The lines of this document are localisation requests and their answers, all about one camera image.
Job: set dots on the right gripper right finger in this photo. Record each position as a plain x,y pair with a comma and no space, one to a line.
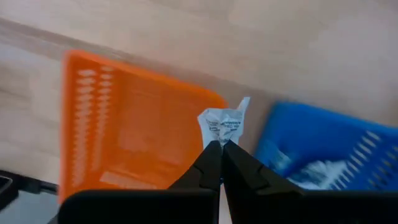
264,199

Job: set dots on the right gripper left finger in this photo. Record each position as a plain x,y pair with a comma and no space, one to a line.
186,199

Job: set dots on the orange plastic basket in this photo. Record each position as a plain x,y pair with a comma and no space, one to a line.
140,124

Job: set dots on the blue plastic basket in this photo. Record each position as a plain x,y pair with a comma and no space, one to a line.
311,133

